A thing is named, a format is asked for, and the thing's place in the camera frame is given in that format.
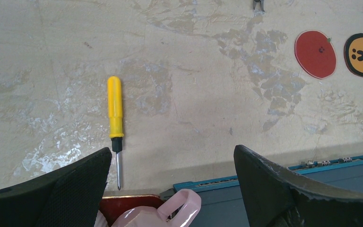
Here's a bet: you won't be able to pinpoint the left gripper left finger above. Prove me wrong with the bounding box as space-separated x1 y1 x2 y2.
0 148 112 227

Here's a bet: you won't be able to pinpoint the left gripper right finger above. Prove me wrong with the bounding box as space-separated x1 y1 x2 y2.
233 145 363 227

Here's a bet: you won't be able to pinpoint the red apple coaster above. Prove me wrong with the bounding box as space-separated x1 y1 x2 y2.
294 30 337 79

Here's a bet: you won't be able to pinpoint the dark rectangular board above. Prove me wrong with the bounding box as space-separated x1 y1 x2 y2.
160 155 363 227

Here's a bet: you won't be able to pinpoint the black pliers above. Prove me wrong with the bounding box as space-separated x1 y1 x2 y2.
252 0 265 12

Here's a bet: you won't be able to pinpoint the pink handled white mug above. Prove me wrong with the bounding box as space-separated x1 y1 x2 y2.
94 189 201 227

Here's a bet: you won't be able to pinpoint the yellow handled screwdriver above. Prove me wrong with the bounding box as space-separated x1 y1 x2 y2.
107 76 124 190

